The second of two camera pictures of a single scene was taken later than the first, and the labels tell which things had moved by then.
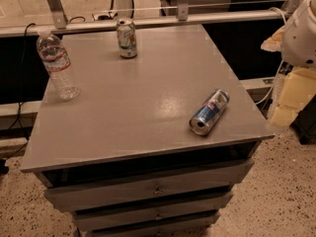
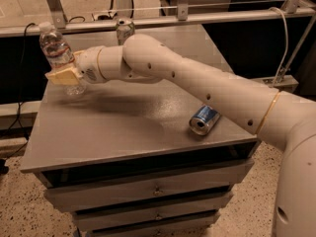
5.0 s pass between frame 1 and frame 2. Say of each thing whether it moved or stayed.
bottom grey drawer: stayed
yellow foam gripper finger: moved
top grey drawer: stayed
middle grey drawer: stayed
